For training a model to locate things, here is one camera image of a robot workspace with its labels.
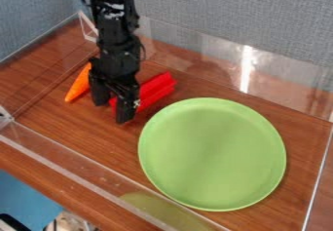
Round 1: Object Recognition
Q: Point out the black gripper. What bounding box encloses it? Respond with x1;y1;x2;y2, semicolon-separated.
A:
87;41;141;124

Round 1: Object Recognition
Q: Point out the red cross-shaped bar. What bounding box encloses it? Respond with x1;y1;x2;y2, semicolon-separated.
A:
107;72;177;114

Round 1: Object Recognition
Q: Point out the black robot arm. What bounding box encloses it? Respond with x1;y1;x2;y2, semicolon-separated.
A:
82;0;143;124

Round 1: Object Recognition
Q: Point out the green round plate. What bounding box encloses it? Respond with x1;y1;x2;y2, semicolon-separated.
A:
138;97;286;212

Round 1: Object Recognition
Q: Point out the orange toy carrot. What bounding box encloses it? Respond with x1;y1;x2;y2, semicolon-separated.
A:
65;63;90;102

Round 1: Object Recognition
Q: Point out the clear acrylic corner bracket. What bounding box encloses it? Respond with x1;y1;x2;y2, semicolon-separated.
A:
78;11;98;42

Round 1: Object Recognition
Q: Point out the clear acrylic enclosure wall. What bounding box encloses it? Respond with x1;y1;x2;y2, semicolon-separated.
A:
0;18;333;231

